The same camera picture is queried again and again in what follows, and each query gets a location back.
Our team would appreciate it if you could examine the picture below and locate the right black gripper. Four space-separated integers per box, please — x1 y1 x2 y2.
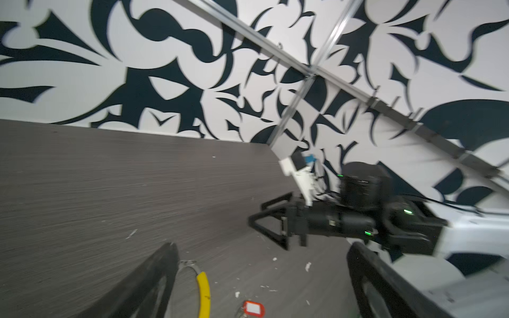
247 192 378 250

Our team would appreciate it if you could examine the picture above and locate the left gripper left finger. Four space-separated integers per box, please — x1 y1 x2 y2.
77 242 180 317

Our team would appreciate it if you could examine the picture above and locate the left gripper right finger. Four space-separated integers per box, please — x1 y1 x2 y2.
347 242 451 317

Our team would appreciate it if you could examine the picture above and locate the metal keyring with yellow tag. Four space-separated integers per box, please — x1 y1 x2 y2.
178 260 212 318

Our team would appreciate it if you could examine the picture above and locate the red key tag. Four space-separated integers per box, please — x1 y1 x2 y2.
241 301 265 318

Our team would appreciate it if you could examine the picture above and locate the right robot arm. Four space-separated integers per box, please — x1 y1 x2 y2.
248 162 508 276

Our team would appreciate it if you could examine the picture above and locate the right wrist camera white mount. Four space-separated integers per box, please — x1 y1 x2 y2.
278 151 318 207

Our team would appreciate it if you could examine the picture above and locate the black wall hook rack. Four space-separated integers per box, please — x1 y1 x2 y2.
366 87 502 179

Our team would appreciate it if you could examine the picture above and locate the aluminium frame crossbar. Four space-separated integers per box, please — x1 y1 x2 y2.
188 0 313 77

